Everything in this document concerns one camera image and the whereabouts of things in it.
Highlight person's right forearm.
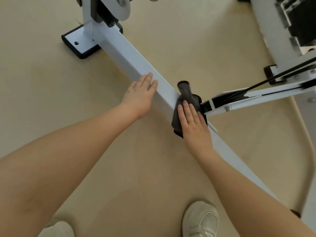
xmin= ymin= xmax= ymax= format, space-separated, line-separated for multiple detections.
xmin=197 ymin=148 xmax=316 ymax=237

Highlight black weight stack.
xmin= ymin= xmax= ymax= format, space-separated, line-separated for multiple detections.
xmin=281 ymin=0 xmax=316 ymax=48

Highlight dark grey cleaning cloth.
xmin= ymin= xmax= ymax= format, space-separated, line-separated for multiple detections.
xmin=171 ymin=81 xmax=208 ymax=139

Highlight person's left forearm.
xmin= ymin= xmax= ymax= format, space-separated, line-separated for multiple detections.
xmin=0 ymin=103 xmax=139 ymax=237

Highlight white sneaker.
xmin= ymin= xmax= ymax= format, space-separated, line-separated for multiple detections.
xmin=38 ymin=221 xmax=76 ymax=237
xmin=182 ymin=200 xmax=220 ymax=237

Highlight person's right hand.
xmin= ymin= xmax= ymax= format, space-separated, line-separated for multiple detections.
xmin=177 ymin=100 xmax=214 ymax=158

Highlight black steel machine cable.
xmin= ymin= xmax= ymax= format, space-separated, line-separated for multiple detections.
xmin=243 ymin=56 xmax=316 ymax=93

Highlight white gym machine frame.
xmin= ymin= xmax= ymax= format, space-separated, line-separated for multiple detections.
xmin=61 ymin=0 xmax=316 ymax=235

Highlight person's left hand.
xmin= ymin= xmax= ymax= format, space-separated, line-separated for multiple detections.
xmin=119 ymin=72 xmax=158 ymax=120

